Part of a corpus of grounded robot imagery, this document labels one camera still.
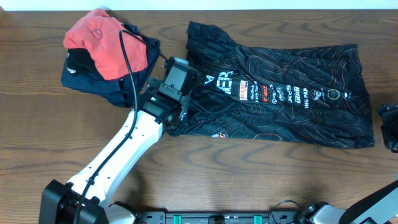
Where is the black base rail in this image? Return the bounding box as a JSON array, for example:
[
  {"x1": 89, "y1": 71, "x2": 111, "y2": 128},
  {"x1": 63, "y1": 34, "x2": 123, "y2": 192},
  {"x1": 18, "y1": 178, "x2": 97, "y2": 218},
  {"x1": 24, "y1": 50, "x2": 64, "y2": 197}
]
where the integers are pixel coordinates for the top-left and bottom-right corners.
[{"x1": 134, "y1": 211, "x2": 302, "y2": 224}]

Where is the red folded shirt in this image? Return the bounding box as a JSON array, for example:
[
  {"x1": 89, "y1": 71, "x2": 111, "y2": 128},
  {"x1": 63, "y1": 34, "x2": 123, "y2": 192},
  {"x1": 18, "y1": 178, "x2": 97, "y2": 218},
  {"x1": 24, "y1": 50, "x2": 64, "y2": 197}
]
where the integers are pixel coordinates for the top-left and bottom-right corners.
[{"x1": 63, "y1": 9, "x2": 149, "y2": 80}]

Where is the navy folded garment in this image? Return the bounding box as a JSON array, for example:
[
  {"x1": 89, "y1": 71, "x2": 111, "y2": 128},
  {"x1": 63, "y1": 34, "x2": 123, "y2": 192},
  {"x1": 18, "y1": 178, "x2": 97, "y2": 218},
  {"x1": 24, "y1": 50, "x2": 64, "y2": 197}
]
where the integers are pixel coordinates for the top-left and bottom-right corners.
[{"x1": 61, "y1": 24, "x2": 160, "y2": 108}]

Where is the black printed cycling jersey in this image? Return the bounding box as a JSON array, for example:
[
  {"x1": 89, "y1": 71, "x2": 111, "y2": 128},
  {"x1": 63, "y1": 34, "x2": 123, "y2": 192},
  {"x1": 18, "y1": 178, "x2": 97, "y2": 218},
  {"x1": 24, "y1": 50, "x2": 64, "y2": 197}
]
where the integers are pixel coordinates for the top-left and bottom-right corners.
[{"x1": 167, "y1": 21, "x2": 374, "y2": 149}]

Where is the right black cable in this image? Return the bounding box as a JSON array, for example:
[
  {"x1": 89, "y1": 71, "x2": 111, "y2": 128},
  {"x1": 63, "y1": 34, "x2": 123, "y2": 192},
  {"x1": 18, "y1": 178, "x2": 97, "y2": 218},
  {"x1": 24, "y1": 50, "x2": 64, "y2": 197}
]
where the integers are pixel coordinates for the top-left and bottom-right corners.
[{"x1": 269, "y1": 199, "x2": 308, "y2": 224}]

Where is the black cable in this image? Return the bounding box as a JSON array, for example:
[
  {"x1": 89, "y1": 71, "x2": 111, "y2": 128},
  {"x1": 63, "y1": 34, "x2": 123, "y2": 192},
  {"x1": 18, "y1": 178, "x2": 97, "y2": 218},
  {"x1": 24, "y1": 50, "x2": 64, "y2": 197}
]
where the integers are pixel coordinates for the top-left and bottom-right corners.
[
  {"x1": 73, "y1": 29, "x2": 170, "y2": 224},
  {"x1": 269, "y1": 199, "x2": 308, "y2": 224}
]

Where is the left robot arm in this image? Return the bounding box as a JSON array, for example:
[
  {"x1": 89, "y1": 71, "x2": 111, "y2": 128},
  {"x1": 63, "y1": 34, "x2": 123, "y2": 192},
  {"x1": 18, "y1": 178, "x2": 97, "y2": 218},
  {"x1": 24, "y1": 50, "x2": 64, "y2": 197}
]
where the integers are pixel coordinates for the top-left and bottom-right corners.
[{"x1": 39, "y1": 92, "x2": 190, "y2": 223}]

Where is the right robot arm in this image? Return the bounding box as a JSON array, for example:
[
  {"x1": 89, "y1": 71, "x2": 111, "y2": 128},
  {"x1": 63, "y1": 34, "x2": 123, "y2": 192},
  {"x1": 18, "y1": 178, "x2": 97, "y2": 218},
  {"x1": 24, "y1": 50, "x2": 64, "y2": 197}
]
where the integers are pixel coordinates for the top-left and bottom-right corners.
[{"x1": 297, "y1": 103, "x2": 397, "y2": 224}]

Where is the left black cable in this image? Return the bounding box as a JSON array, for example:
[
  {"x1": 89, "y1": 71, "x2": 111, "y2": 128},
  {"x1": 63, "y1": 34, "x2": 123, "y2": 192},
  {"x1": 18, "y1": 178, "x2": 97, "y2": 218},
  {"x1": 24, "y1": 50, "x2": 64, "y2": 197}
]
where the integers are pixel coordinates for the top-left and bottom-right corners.
[{"x1": 73, "y1": 29, "x2": 170, "y2": 224}]

